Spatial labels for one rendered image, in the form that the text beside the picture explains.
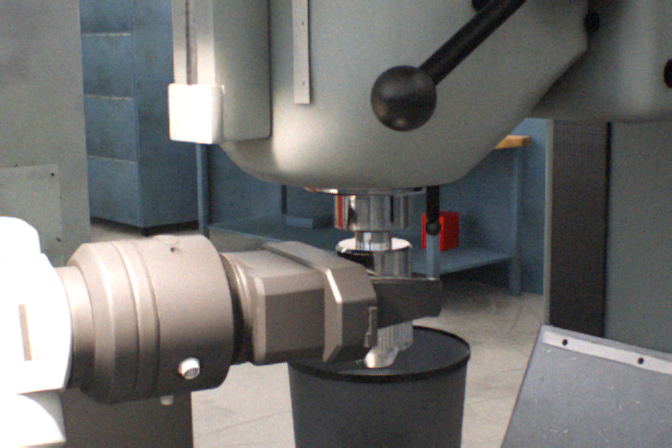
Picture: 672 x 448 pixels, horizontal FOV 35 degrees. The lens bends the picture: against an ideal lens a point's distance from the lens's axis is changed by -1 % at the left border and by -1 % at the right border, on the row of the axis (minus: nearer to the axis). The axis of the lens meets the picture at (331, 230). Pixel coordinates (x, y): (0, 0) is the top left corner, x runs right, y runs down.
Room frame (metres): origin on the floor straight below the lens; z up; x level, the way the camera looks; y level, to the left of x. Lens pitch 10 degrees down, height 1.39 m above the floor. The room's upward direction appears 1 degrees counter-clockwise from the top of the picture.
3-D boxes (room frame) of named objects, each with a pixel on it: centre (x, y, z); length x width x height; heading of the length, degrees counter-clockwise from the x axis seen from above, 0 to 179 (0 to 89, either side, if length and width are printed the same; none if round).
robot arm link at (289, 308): (0.60, 0.06, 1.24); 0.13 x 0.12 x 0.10; 27
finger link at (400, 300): (0.61, -0.04, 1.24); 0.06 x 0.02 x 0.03; 117
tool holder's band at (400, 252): (0.64, -0.03, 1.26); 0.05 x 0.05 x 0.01
